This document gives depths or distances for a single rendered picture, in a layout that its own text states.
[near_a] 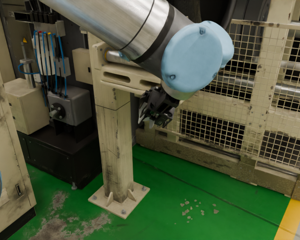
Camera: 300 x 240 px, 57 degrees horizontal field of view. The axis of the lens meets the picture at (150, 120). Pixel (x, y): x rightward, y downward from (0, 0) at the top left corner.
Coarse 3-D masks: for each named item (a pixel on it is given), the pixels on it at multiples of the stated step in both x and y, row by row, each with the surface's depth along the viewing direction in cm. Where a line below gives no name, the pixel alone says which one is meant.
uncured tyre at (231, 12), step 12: (168, 0) 72; (180, 0) 73; (192, 0) 75; (204, 0) 120; (216, 0) 118; (228, 0) 114; (192, 12) 77; (204, 12) 120; (216, 12) 118; (228, 12) 108; (228, 24) 107
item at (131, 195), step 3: (129, 189) 160; (111, 192) 158; (129, 192) 160; (111, 195) 158; (129, 195) 161; (132, 195) 160; (108, 198) 157; (111, 198) 159; (129, 198) 163; (132, 198) 161; (135, 198) 160; (108, 201) 157; (111, 201) 160; (108, 204) 157
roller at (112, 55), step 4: (108, 52) 107; (112, 52) 106; (116, 52) 106; (108, 56) 107; (112, 56) 106; (116, 56) 105; (108, 60) 109; (112, 60) 107; (116, 60) 106; (120, 60) 105; (124, 60) 104; (128, 64) 105; (132, 64) 103; (136, 64) 102
